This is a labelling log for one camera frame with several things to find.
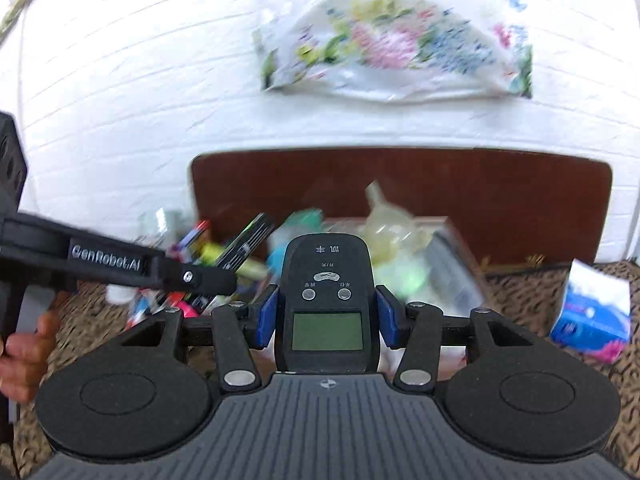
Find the black digital device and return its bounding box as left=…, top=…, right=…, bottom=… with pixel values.
left=274, top=233, right=380, bottom=375

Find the clear plastic funnel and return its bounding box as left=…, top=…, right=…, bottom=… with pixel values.
left=362, top=181, right=422, bottom=264

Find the green label water bottle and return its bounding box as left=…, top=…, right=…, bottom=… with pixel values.
left=267, top=208, right=323, bottom=281

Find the person's left hand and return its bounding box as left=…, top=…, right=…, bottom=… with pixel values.
left=1, top=311, right=61, bottom=404

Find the tan storage box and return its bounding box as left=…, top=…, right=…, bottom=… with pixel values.
left=322, top=217, right=491, bottom=316

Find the dark brown wooden board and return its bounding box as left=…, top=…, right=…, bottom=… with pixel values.
left=190, top=148, right=612, bottom=272

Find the blue tissue pack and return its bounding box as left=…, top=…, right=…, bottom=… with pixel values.
left=549, top=259, right=631, bottom=364

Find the floral plastic bag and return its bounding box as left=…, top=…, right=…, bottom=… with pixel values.
left=254, top=0, right=533, bottom=102

